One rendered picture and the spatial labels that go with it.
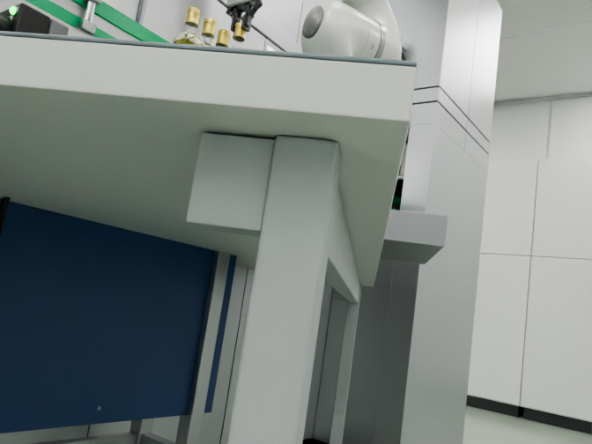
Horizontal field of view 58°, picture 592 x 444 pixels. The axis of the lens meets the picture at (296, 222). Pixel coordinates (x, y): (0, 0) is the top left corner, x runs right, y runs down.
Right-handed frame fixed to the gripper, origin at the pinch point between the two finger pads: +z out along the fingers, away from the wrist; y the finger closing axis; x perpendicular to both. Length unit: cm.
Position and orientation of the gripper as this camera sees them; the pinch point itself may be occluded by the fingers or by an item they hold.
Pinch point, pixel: (240, 25)
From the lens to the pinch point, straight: 164.9
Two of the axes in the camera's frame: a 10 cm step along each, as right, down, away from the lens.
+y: 8.0, 0.2, -6.0
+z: -1.5, 9.8, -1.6
